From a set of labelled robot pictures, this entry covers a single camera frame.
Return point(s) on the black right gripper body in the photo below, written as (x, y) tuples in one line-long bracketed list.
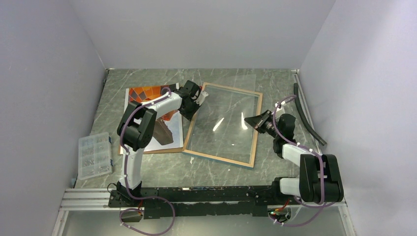
[(268, 126)]

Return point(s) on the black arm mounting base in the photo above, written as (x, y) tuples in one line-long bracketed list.
[(158, 202)]

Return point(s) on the brown frame backing board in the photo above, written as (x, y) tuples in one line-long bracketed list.
[(152, 119)]

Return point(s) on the aluminium extrusion rail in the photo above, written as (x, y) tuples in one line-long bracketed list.
[(86, 199)]

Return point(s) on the clear plastic frame sheet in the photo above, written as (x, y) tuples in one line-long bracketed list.
[(228, 120)]

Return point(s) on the blue wooden picture frame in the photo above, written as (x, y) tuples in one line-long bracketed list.
[(221, 159)]

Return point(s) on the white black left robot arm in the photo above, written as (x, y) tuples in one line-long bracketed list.
[(130, 181)]

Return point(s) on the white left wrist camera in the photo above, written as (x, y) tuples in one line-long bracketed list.
[(202, 96)]

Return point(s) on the hot air balloon photo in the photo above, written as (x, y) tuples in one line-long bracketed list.
[(168, 131)]

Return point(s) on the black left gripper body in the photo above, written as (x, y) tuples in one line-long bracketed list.
[(189, 112)]

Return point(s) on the clear plastic screw box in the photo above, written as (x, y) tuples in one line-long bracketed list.
[(94, 156)]

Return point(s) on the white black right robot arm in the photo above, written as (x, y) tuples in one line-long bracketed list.
[(319, 179)]

